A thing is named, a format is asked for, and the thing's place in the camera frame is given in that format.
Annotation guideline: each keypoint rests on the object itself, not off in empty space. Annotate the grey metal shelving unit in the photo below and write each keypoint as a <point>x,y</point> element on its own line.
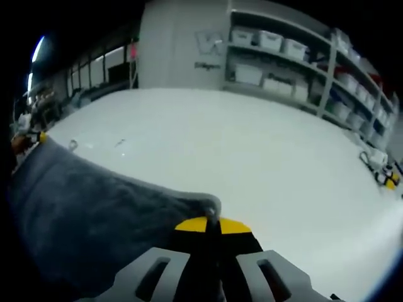
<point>327,75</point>

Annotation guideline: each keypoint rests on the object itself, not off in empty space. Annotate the black display panel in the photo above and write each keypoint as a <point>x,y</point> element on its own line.
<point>119,73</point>

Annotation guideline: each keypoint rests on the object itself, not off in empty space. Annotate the person's left hand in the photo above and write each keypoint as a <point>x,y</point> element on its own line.
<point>19,144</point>

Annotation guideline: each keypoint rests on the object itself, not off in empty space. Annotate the grey towel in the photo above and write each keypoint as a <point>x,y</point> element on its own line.
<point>94,204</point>

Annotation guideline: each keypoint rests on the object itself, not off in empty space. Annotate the spare hand-held gripper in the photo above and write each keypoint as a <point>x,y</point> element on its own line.
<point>388,177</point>

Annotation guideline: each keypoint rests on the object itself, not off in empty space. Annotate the row of white storage bins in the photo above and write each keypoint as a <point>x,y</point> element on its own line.
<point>267,39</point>

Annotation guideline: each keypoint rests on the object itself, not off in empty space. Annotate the pink tag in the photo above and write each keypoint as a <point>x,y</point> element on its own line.
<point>133,50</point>

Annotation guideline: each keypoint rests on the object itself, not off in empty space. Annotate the black framed glass partition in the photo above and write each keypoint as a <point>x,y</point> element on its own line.
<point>94,69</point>

